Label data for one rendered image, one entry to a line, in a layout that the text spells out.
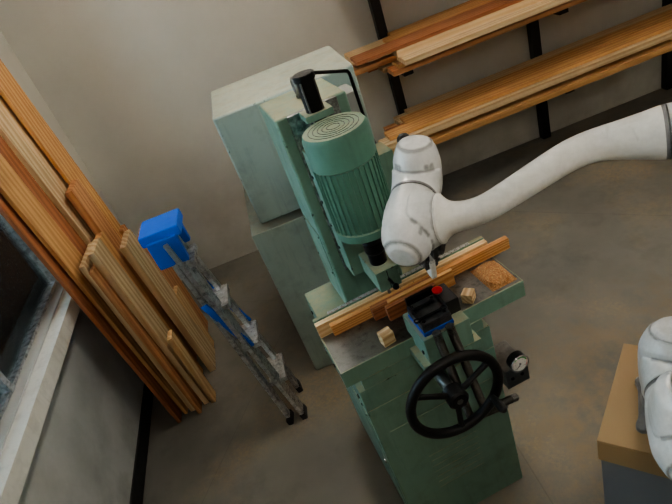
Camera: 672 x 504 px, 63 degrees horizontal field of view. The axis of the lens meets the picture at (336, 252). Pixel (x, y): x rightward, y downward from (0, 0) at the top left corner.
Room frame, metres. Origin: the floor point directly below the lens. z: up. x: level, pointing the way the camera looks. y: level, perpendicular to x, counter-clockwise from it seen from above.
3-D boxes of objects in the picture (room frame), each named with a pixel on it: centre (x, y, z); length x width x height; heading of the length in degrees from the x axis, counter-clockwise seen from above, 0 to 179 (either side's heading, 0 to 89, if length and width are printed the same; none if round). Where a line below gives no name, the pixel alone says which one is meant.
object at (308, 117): (1.45, -0.09, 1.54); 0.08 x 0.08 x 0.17; 9
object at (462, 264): (1.33, -0.21, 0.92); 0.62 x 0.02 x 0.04; 99
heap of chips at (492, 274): (1.27, -0.42, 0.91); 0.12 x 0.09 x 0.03; 9
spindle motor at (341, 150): (1.32, -0.11, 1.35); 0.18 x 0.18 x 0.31
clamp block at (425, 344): (1.13, -0.19, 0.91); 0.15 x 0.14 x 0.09; 99
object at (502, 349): (1.22, -0.39, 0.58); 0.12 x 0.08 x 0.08; 9
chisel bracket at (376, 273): (1.34, -0.11, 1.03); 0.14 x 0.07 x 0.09; 9
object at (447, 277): (1.29, -0.20, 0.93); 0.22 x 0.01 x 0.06; 99
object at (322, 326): (1.34, -0.16, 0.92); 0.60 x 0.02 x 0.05; 99
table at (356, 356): (1.22, -0.18, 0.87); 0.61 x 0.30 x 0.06; 99
